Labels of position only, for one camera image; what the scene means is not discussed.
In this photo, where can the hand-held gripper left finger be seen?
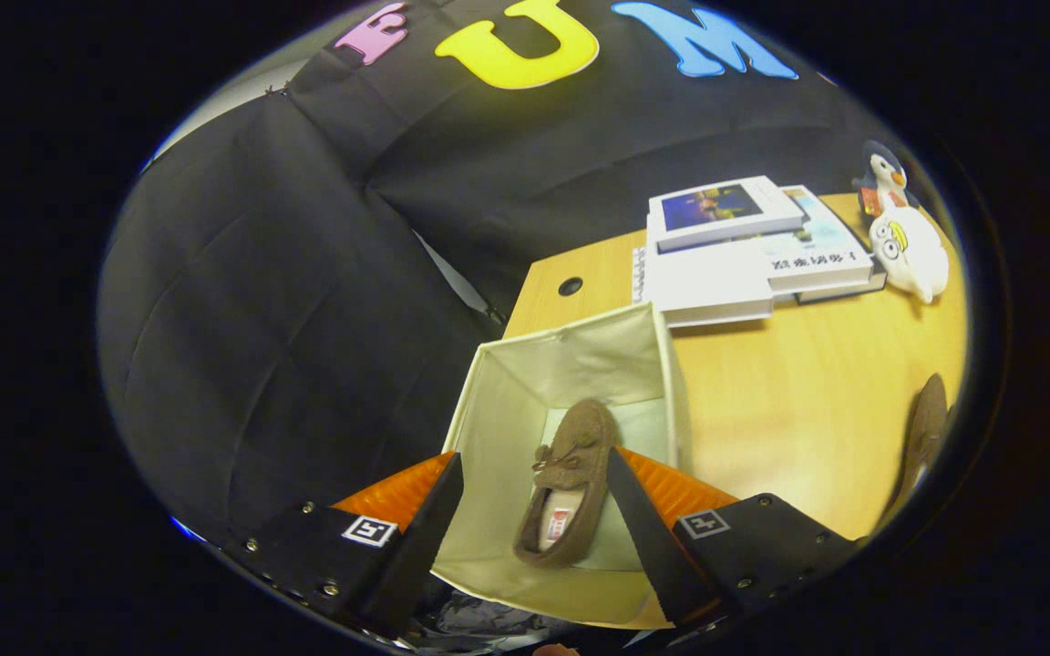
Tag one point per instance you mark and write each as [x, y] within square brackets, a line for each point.
[425, 547]

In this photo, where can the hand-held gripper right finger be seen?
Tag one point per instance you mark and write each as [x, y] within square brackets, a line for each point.
[657, 547]

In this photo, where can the brown fuzzy slipper shoe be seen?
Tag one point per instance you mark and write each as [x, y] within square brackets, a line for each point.
[580, 437]
[926, 419]

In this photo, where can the green fabric storage box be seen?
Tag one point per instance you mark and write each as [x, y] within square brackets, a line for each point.
[507, 410]

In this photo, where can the crinkled shiny plastic sheet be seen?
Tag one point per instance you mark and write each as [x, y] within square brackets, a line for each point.
[488, 620]

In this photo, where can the plain white book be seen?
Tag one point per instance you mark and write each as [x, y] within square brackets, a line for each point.
[707, 282]

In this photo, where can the book with dark blue cover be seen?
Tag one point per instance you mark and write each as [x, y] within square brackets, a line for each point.
[716, 205]

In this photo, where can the white plush toy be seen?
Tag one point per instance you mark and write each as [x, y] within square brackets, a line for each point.
[912, 255]

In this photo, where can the penguin plush toy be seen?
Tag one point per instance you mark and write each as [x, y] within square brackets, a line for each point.
[880, 173]

